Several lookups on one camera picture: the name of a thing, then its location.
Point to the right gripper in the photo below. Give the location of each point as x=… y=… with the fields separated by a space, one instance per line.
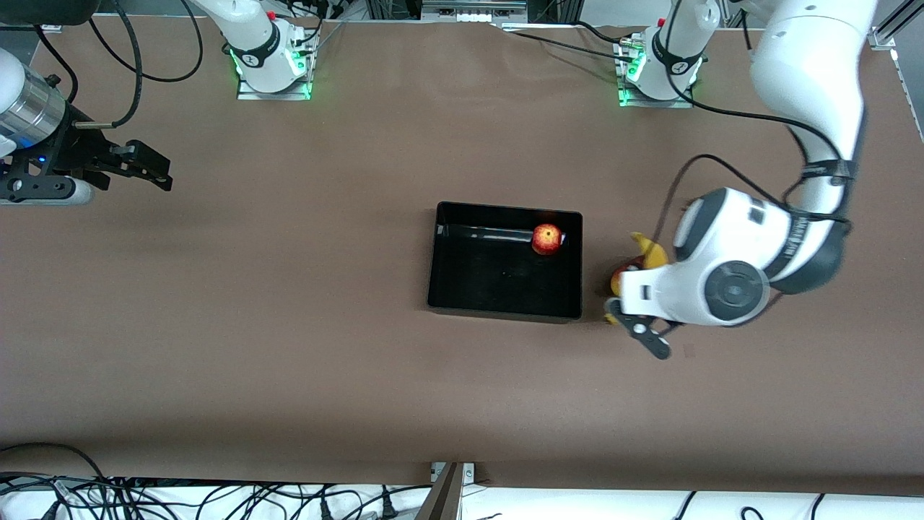
x=74 y=148

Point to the small red yellow apple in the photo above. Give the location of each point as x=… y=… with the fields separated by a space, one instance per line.
x=547 y=240

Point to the black plastic box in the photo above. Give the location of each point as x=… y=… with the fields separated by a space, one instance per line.
x=505 y=289

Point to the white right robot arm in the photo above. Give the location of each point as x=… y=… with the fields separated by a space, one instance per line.
x=253 y=29

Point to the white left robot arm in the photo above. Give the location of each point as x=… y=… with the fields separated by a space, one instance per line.
x=808 y=58

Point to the red yellow mango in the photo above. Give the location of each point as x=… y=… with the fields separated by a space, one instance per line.
x=626 y=271

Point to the brown table cover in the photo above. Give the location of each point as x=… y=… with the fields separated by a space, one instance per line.
x=462 y=397

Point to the aluminium profile bar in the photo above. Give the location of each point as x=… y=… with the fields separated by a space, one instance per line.
x=442 y=500

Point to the white power strip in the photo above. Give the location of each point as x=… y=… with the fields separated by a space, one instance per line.
x=473 y=16

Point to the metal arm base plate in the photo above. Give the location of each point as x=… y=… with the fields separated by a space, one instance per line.
x=682 y=103
x=249 y=93

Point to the metal table bracket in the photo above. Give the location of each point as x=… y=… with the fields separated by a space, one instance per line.
x=468 y=471

